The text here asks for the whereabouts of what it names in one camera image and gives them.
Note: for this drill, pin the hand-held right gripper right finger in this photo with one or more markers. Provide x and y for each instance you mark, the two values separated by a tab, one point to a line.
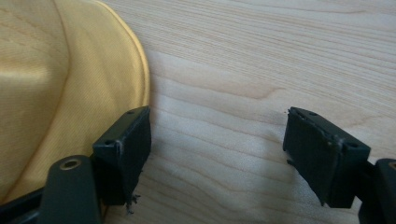
323	158

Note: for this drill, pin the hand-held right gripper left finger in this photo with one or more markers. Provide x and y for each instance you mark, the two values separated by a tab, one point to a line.
124	155

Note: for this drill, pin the yellow cloth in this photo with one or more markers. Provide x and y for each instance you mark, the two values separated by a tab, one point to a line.
62	87

